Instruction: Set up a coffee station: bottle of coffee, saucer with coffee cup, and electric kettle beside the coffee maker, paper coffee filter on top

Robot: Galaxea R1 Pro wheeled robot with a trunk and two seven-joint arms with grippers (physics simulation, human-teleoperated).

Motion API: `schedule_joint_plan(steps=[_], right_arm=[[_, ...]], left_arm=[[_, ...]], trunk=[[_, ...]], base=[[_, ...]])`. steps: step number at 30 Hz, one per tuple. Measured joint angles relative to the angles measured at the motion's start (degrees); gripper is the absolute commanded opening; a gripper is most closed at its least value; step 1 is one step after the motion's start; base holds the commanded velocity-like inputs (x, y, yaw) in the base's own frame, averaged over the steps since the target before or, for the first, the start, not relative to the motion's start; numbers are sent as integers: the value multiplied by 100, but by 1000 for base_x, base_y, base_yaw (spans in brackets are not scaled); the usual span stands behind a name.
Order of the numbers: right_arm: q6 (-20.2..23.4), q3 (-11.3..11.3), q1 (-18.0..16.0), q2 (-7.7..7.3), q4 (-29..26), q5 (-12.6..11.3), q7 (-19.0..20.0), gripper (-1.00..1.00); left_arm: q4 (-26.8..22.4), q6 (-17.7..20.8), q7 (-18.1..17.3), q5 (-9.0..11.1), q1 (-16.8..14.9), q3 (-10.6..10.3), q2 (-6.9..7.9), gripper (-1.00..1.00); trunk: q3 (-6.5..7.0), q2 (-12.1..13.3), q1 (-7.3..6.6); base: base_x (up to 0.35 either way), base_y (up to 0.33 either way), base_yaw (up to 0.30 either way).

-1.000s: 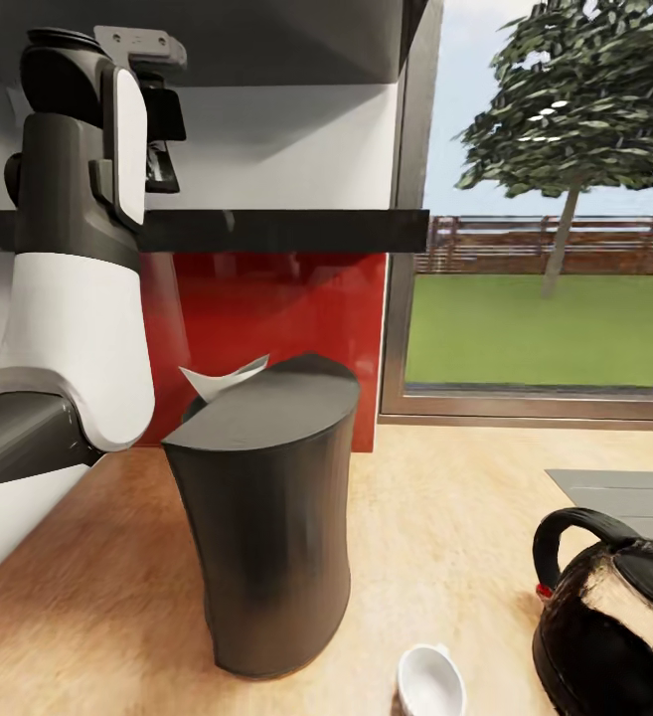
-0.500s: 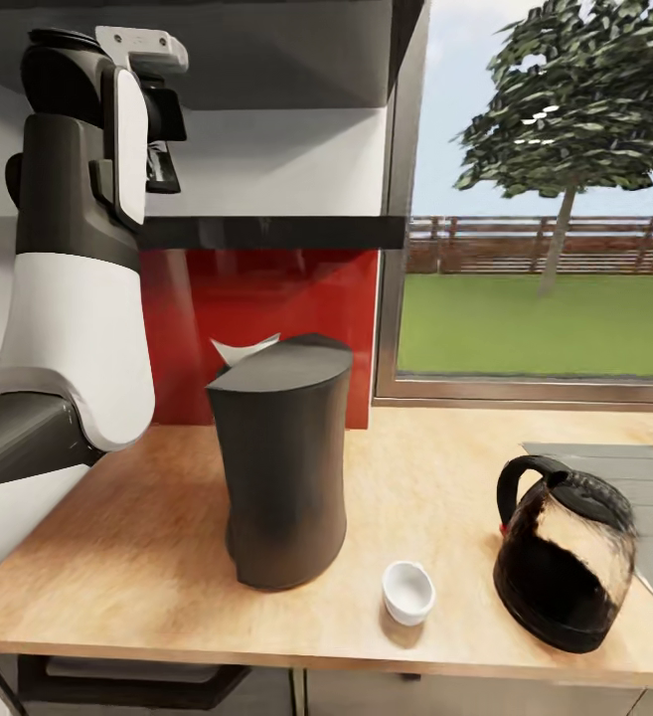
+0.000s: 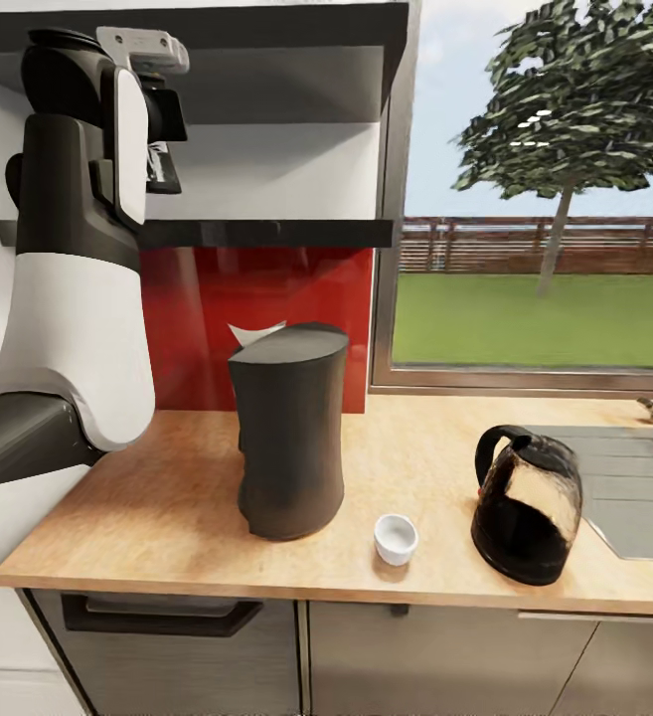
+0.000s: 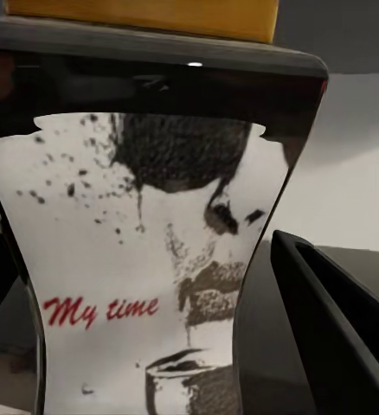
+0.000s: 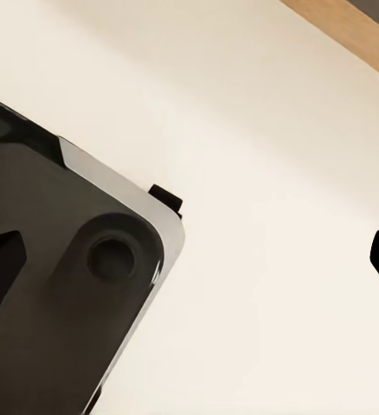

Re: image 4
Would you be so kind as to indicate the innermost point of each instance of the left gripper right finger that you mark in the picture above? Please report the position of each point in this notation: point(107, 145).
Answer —
point(335, 323)

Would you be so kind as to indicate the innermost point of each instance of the shelf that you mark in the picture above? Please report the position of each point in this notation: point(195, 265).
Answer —
point(271, 373)
point(343, 33)

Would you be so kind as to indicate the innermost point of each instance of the bottle of coffee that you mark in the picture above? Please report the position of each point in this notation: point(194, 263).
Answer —
point(144, 147)

